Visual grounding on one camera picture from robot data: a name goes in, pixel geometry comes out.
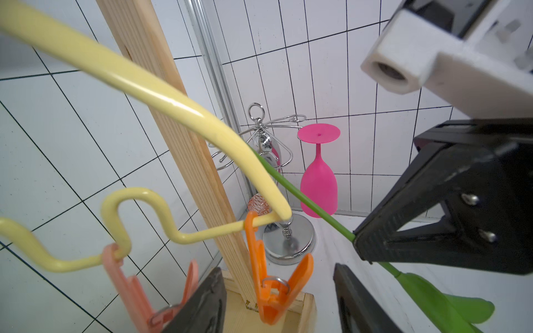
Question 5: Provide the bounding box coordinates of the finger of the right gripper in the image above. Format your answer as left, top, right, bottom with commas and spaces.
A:
353, 119, 532, 275

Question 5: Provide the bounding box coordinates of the chrome glass holder stand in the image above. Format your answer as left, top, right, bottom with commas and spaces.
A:
207, 102, 317, 266

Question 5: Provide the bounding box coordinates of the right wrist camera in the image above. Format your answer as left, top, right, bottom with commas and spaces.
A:
361, 1, 532, 119

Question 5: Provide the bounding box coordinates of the yellow clothes hanger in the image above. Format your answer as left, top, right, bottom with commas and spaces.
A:
1, 1, 292, 259

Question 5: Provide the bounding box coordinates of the pink plastic wine glass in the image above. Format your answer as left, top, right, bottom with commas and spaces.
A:
298, 123, 341, 215

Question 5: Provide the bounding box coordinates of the white tulip flower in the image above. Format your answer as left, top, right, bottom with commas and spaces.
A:
255, 154, 496, 332

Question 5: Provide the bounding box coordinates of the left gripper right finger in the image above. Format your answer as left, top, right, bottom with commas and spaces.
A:
333, 263, 401, 333

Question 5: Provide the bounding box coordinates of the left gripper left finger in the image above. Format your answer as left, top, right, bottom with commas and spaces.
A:
162, 267, 227, 333

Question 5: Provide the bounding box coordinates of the wooden hanging rack frame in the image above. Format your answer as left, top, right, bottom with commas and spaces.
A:
95, 0, 317, 333

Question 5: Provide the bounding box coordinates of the pink clothespin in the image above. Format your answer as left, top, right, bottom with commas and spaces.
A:
101, 244, 199, 332

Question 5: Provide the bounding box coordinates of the patterned glass on stand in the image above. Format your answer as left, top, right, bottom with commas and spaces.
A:
247, 194, 271, 216

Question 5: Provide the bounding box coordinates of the orange clothespin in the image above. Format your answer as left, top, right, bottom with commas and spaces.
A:
244, 211, 314, 326

